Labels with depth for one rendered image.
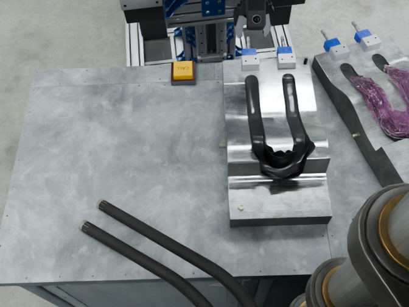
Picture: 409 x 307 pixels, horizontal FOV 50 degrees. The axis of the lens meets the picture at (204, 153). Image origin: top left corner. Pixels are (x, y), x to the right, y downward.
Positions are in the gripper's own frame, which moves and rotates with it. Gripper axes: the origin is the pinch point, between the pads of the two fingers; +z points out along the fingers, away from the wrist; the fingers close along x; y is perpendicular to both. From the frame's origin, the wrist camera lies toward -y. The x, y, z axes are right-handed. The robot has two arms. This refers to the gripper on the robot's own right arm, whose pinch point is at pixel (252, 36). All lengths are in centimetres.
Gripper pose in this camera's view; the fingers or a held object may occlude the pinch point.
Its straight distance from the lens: 125.8
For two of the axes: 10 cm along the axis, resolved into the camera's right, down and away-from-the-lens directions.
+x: -10.0, 0.4, 0.3
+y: -0.2, -8.7, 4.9
